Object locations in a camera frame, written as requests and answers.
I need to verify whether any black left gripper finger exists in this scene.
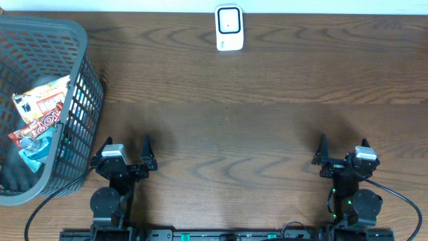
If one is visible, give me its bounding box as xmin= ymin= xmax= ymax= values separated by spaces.
xmin=140 ymin=135 xmax=154 ymax=161
xmin=100 ymin=137 xmax=112 ymax=153

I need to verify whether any red orange candy bar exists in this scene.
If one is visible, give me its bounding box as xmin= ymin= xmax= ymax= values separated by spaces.
xmin=8 ymin=102 xmax=63 ymax=149

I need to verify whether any teal wet wipes pack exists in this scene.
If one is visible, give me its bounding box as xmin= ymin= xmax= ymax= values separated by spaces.
xmin=18 ymin=127 xmax=56 ymax=173

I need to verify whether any yellow snack chip bag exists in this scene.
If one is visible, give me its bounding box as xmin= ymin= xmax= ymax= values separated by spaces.
xmin=11 ymin=75 xmax=70 ymax=124

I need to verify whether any teal mouthwash bottle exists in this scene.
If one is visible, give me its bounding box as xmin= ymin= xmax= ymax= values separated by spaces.
xmin=19 ymin=137 xmax=52 ymax=163

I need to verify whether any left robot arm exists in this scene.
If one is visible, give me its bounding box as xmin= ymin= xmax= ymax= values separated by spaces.
xmin=90 ymin=136 xmax=158 ymax=241

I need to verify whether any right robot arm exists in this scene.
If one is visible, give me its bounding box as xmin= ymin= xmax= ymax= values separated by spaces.
xmin=312 ymin=135 xmax=383 ymax=240

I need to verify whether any white barcode scanner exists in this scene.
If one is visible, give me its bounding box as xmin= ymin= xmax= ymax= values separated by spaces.
xmin=215 ymin=5 xmax=244 ymax=52

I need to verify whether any grey plastic shopping basket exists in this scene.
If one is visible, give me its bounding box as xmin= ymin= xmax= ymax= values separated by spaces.
xmin=1 ymin=15 xmax=104 ymax=206

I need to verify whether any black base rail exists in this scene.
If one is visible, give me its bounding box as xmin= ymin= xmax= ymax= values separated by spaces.
xmin=59 ymin=228 xmax=395 ymax=241

